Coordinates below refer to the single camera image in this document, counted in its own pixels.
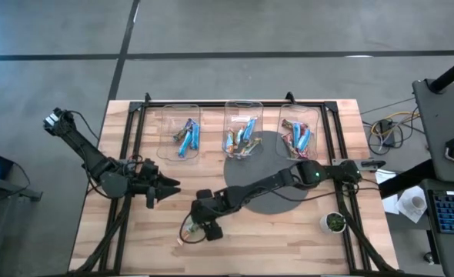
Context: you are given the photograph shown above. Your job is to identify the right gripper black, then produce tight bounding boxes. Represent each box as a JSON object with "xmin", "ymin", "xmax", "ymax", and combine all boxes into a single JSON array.
[{"xmin": 191, "ymin": 189, "xmax": 225, "ymax": 242}]

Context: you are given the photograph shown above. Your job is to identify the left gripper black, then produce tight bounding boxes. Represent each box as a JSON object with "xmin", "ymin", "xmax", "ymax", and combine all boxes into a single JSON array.
[{"xmin": 132, "ymin": 158, "xmax": 182, "ymax": 209}]

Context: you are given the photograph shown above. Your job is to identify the oatmeal raisin granola bar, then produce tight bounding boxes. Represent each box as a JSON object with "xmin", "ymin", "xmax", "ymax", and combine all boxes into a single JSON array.
[
  {"xmin": 178, "ymin": 130, "xmax": 194, "ymax": 159},
  {"xmin": 191, "ymin": 122, "xmax": 201, "ymax": 150},
  {"xmin": 172, "ymin": 118, "xmax": 193, "ymax": 142}
]

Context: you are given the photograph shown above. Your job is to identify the clear plastic bin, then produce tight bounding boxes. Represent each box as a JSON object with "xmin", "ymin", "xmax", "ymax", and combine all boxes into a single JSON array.
[
  {"xmin": 275, "ymin": 103, "xmax": 320, "ymax": 161},
  {"xmin": 222, "ymin": 100, "xmax": 265, "ymax": 159},
  {"xmin": 156, "ymin": 103, "xmax": 202, "ymax": 162}
]

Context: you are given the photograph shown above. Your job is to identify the round grey mat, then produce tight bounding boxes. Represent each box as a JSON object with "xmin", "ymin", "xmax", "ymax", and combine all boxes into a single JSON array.
[{"xmin": 223, "ymin": 130, "xmax": 320, "ymax": 215}]

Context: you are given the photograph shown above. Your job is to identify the white pot with plant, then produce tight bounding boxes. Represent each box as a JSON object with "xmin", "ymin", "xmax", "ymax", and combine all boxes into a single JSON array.
[{"xmin": 319, "ymin": 211, "xmax": 348, "ymax": 235}]

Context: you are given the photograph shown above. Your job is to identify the white paper sheet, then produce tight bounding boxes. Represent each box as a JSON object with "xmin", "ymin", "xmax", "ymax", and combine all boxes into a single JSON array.
[{"xmin": 375, "ymin": 169, "xmax": 400, "ymax": 215}]

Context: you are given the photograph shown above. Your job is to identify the black power adapter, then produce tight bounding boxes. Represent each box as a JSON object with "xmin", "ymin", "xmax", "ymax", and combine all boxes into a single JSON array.
[{"xmin": 378, "ymin": 118, "xmax": 396, "ymax": 148}]

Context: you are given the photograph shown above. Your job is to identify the white paper napkin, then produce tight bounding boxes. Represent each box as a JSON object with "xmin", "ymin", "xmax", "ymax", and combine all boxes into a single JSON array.
[{"xmin": 394, "ymin": 185, "xmax": 429, "ymax": 225}]

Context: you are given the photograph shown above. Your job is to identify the black desk leg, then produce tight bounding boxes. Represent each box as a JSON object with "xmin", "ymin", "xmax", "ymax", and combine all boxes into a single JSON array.
[{"xmin": 379, "ymin": 159, "xmax": 436, "ymax": 199}]

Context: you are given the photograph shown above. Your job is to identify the white cup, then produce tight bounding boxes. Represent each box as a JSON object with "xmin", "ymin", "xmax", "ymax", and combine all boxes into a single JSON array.
[{"xmin": 409, "ymin": 195, "xmax": 425, "ymax": 212}]

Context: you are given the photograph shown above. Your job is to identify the black stand pole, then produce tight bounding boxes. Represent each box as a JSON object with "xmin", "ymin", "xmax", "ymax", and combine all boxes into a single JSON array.
[{"xmin": 429, "ymin": 52, "xmax": 454, "ymax": 94}]

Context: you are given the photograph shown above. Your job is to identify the black aluminium table frame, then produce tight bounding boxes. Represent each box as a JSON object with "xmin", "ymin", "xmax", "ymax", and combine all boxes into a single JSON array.
[{"xmin": 68, "ymin": 91, "xmax": 402, "ymax": 277}]

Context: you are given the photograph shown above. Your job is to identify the yellow floor cable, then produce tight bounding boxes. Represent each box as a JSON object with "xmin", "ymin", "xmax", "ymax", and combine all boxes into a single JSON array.
[{"xmin": 370, "ymin": 110, "xmax": 421, "ymax": 136}]

